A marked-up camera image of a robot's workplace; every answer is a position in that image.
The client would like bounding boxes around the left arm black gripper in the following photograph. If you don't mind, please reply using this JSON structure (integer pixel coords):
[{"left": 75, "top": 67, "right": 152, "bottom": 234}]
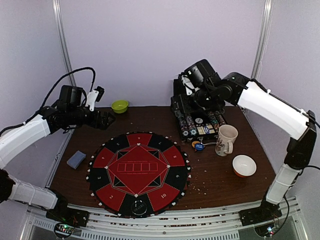
[{"left": 67, "top": 104, "right": 115, "bottom": 130}]

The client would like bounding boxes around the blue deck of cards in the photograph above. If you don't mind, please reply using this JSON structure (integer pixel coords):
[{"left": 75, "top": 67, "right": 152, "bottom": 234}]
[{"left": 66, "top": 151, "right": 86, "bottom": 169}]

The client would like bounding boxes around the blue small blind button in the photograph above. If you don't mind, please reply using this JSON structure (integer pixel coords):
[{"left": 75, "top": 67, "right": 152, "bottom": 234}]
[{"left": 194, "top": 142, "right": 205, "bottom": 152}]

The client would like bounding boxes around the orange big blind button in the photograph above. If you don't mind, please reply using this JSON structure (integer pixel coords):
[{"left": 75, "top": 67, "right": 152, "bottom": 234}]
[{"left": 191, "top": 141, "right": 199, "bottom": 148}]

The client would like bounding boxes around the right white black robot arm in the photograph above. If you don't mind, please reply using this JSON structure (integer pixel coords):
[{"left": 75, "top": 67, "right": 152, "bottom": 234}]
[{"left": 181, "top": 59, "right": 319, "bottom": 226}]

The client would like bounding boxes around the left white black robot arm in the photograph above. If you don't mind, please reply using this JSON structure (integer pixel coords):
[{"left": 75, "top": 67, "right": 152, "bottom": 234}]
[{"left": 0, "top": 85, "right": 116, "bottom": 227}]

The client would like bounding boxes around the lime green plastic bowl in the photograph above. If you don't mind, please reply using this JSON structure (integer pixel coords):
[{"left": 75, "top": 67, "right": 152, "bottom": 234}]
[{"left": 111, "top": 99, "right": 129, "bottom": 114}]

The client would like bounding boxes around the white round button in case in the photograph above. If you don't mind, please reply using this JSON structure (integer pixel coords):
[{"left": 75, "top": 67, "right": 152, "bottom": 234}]
[{"left": 195, "top": 118, "right": 204, "bottom": 124}]

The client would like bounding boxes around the black poker chip case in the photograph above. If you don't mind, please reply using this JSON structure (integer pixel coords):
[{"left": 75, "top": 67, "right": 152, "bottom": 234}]
[{"left": 170, "top": 77, "right": 227, "bottom": 143}]

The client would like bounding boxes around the blue yellow card box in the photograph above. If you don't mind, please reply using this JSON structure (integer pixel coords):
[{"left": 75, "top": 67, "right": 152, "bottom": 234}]
[{"left": 196, "top": 125, "right": 216, "bottom": 135}]

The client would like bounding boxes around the white printed ceramic mug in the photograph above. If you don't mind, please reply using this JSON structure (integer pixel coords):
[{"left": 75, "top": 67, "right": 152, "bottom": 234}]
[{"left": 215, "top": 124, "right": 239, "bottom": 157}]

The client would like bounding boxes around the round red black poker mat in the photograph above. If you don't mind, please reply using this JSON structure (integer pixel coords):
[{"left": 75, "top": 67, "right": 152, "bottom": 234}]
[{"left": 86, "top": 131, "right": 192, "bottom": 218}]

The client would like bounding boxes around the clear round dealer button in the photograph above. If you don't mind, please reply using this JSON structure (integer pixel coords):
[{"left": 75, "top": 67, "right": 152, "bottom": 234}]
[{"left": 131, "top": 200, "right": 148, "bottom": 216}]

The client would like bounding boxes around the white orange ceramic bowl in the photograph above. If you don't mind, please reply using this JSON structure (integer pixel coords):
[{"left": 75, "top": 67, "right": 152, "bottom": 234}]
[{"left": 232, "top": 154, "right": 257, "bottom": 178}]

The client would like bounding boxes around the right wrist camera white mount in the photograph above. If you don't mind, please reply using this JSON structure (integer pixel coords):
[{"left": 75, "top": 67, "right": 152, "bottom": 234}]
[{"left": 179, "top": 73, "right": 196, "bottom": 96}]

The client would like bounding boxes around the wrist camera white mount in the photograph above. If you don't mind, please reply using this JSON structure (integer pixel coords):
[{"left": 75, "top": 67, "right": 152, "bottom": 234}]
[
  {"left": 85, "top": 86, "right": 105, "bottom": 112},
  {"left": 179, "top": 73, "right": 196, "bottom": 96}
]

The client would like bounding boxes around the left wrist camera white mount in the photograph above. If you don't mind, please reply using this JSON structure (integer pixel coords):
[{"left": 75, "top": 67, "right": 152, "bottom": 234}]
[{"left": 85, "top": 86, "right": 105, "bottom": 112}]

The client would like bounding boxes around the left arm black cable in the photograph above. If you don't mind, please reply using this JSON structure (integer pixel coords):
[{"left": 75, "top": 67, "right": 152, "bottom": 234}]
[{"left": 39, "top": 66, "right": 97, "bottom": 111}]

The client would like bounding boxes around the right aluminium frame post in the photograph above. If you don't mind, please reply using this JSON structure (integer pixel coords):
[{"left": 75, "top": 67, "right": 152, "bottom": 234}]
[{"left": 251, "top": 0, "right": 274, "bottom": 80}]

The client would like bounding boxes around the aluminium frame post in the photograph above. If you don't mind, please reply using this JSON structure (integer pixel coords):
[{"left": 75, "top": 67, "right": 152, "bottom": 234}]
[
  {"left": 251, "top": 0, "right": 274, "bottom": 80},
  {"left": 52, "top": 0, "right": 73, "bottom": 73}
]

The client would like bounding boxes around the left aluminium frame post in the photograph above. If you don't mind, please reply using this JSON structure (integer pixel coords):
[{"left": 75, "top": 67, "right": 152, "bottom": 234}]
[{"left": 52, "top": 0, "right": 73, "bottom": 73}]

